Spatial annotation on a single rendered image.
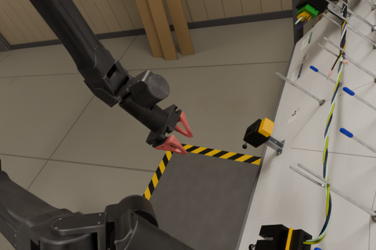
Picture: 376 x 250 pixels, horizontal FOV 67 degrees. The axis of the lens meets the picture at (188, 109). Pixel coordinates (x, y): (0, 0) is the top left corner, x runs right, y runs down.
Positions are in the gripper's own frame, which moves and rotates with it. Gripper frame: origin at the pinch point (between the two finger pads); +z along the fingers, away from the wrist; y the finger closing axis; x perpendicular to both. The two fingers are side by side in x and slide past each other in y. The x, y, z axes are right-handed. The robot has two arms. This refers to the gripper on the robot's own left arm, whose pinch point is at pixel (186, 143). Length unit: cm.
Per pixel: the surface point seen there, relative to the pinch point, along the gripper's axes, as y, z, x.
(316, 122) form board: 9.8, 16.6, -25.7
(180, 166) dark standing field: 55, 64, 100
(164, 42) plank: 187, 19, 138
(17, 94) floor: 133, -60, 317
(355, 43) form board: 31, 15, -37
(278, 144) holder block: 9.7, 20.2, -12.9
